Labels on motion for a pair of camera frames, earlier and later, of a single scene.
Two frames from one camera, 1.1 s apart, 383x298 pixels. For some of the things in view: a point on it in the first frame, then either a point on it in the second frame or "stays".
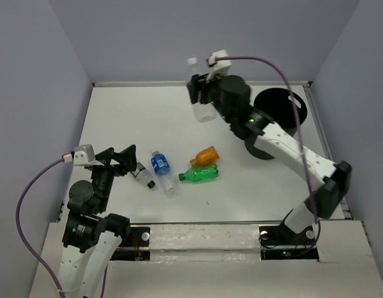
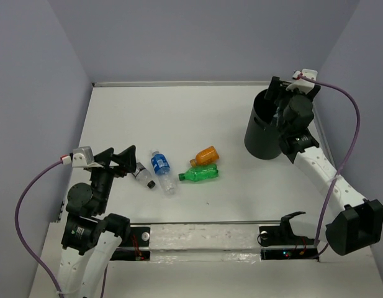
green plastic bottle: (200, 172) stays
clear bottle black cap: (143, 176) stays
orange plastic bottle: (208, 156) stays
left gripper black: (128, 158) stays
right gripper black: (193, 86) to (280, 89)
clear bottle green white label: (203, 112) to (274, 121)
